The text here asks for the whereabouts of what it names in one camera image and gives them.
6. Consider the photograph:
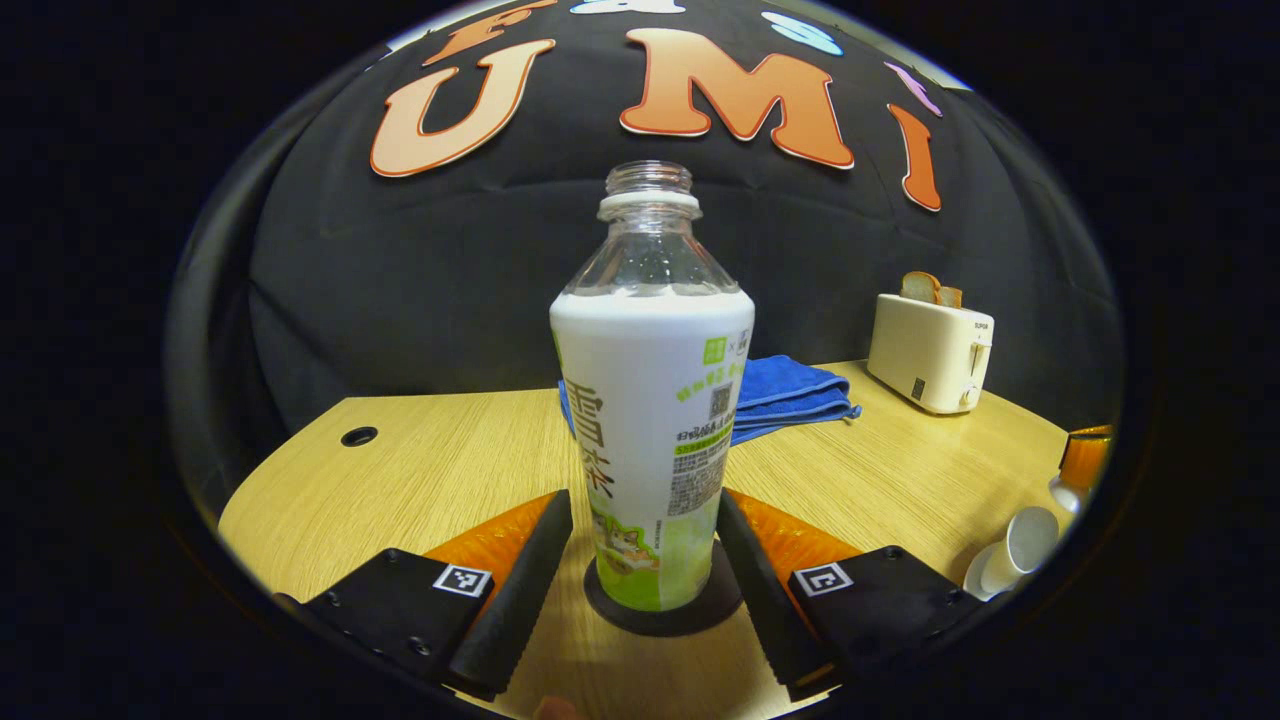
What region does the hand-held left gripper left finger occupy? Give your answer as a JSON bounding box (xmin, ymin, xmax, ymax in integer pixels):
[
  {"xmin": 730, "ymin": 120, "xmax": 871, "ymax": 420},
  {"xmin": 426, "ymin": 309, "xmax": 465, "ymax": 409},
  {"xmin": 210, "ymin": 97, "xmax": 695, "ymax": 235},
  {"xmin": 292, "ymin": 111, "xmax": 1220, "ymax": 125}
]
[{"xmin": 272, "ymin": 488, "xmax": 574, "ymax": 701}]

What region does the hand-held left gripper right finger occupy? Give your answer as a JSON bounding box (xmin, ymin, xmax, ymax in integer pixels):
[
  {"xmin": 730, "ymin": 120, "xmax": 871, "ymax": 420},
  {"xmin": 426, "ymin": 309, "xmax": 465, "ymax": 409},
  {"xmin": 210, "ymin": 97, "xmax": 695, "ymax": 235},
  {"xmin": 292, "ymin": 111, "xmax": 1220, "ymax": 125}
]
[{"xmin": 716, "ymin": 488, "xmax": 986, "ymax": 703}]

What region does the dark round coaster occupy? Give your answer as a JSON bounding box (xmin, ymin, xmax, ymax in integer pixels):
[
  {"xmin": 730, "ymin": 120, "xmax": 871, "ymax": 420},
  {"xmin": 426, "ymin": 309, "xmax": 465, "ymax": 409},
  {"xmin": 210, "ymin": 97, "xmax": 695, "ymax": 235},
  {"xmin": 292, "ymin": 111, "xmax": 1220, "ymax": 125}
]
[{"xmin": 583, "ymin": 555, "xmax": 746, "ymax": 638}]

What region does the white teacup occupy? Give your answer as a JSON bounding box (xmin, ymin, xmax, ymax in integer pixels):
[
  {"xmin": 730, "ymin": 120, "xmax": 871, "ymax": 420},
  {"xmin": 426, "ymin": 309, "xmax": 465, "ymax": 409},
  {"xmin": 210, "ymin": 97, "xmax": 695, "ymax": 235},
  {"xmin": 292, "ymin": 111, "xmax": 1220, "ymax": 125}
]
[{"xmin": 978, "ymin": 506, "xmax": 1061, "ymax": 596}]

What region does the clear water bottle green label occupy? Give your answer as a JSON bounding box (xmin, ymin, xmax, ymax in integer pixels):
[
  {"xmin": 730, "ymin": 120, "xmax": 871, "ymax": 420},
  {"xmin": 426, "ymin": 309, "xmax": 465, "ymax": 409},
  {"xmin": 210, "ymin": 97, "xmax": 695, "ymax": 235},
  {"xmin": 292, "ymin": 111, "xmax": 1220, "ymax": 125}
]
[{"xmin": 549, "ymin": 160, "xmax": 756, "ymax": 613}]

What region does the white saucer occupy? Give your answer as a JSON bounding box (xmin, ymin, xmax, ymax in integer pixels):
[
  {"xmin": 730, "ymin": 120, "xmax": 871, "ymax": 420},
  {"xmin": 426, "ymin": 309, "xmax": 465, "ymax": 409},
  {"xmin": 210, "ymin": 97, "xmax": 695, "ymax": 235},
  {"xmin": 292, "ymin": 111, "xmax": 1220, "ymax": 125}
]
[{"xmin": 963, "ymin": 540, "xmax": 1003, "ymax": 602}]

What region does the cream toaster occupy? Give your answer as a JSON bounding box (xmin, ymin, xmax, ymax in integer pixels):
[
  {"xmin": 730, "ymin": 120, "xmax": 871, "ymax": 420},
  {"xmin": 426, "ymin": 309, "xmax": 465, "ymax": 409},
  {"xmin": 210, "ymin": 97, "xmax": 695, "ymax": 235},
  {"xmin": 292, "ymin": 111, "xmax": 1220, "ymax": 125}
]
[{"xmin": 867, "ymin": 293, "xmax": 996, "ymax": 416}]

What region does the folded blue towel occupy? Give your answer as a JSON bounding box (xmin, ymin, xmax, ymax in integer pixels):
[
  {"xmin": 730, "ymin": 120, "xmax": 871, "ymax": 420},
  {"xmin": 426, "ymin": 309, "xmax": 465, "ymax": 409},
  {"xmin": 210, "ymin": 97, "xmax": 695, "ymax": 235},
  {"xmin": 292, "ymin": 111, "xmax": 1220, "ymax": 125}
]
[{"xmin": 558, "ymin": 355, "xmax": 863, "ymax": 448}]

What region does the black backdrop cloth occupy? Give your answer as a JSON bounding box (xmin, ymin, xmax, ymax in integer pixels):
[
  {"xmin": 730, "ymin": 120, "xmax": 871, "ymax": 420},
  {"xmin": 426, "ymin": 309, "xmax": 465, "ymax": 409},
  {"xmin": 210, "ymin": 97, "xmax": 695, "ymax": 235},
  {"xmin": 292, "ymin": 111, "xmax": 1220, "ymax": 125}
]
[{"xmin": 165, "ymin": 0, "xmax": 1126, "ymax": 501}]

